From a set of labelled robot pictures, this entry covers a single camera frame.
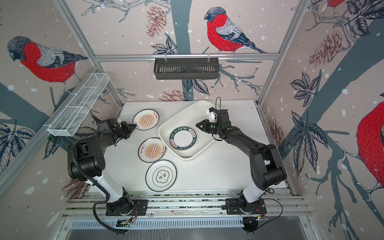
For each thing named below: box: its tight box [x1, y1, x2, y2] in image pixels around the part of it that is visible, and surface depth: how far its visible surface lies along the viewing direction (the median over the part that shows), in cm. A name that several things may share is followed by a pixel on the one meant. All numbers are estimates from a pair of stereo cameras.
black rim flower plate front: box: [145, 159, 178, 192], surface depth 85 cm
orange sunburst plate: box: [138, 137, 166, 163], surface depth 97 cm
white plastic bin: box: [158, 100, 217, 161], surface depth 100 cm
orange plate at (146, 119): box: [132, 109, 160, 131], surface depth 102 cm
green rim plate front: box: [169, 126, 197, 150], surface depth 100 cm
